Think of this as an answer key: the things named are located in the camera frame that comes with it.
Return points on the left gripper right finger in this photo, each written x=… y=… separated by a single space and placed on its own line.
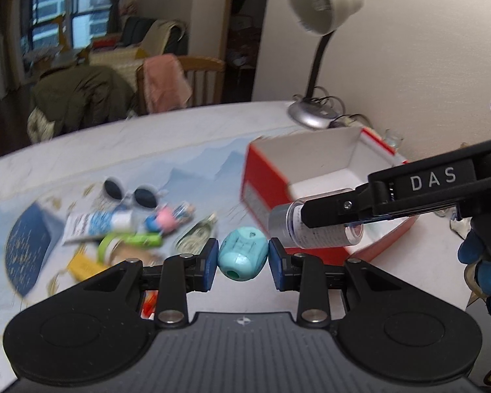
x=311 y=278

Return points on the sofa with blankets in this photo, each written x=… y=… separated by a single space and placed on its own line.
x=163 y=36

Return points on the red cardboard box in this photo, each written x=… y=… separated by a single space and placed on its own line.
x=282 y=169

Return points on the white round sunglasses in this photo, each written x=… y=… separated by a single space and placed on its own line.
x=143 y=196

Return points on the turquoise pencil sharpener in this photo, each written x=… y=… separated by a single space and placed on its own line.
x=243 y=253

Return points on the olive green jacket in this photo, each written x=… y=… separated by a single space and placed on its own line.
x=78 y=98

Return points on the pink cloth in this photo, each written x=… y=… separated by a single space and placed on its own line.
x=165 y=86

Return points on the pink blue toy figurine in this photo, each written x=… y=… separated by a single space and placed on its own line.
x=168 y=219

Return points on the red toy figure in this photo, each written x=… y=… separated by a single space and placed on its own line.
x=149 y=304

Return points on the wooden chair with pink cloth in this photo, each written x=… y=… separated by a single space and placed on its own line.
x=203 y=74

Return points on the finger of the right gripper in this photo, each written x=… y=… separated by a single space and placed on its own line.
x=349 y=207

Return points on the small clear glass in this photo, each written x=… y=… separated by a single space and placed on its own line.
x=393 y=139

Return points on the white blue cream tube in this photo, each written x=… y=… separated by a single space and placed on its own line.
x=96 y=225

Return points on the green tube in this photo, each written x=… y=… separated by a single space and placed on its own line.
x=140 y=240

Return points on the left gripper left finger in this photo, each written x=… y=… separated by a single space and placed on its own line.
x=179 y=275

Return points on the yellow small box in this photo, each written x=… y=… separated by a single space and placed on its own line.
x=82 y=267

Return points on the silver desk lamp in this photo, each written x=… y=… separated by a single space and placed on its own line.
x=321 y=18

